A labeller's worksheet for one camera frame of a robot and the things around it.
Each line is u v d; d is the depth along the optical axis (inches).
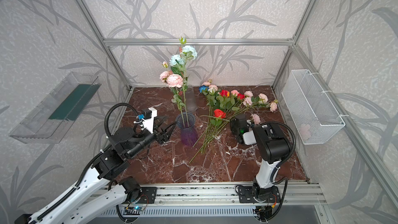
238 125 31.7
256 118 37.9
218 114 39.0
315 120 23.8
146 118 20.9
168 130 23.4
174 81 26.7
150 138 22.2
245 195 28.6
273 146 19.6
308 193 29.7
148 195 28.9
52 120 25.4
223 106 41.6
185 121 31.8
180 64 27.0
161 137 22.4
